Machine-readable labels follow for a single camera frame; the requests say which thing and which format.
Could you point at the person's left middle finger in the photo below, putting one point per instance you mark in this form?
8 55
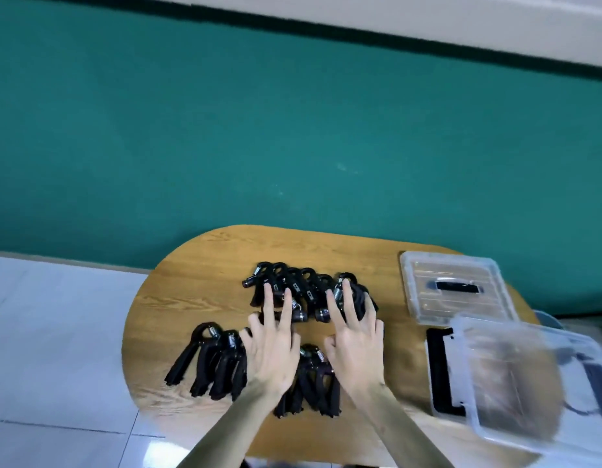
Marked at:
268 307

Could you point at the person's left hand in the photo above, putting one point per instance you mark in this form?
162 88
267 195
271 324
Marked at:
269 353

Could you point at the person's right little finger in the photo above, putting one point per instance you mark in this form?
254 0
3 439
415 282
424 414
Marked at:
380 330

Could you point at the pale blue container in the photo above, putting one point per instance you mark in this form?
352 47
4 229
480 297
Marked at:
549 319

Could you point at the clear plastic storage box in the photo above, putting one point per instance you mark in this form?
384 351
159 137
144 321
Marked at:
515 380

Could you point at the person's left forearm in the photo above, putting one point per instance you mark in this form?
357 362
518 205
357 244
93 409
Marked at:
227 428

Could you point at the person's left little finger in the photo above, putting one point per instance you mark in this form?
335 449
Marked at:
244 336

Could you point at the person's right middle finger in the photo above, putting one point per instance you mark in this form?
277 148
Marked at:
348 302

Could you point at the person's right thumb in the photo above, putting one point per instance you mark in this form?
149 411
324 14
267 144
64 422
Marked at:
329 345

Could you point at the person's left thumb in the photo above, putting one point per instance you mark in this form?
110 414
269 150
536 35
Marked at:
297 342

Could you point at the person's right hand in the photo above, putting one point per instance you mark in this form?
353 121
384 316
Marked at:
354 353

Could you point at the person's right forearm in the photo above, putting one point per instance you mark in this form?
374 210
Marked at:
403 426

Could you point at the pile of black hand grippers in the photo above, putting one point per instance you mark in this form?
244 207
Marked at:
305 287

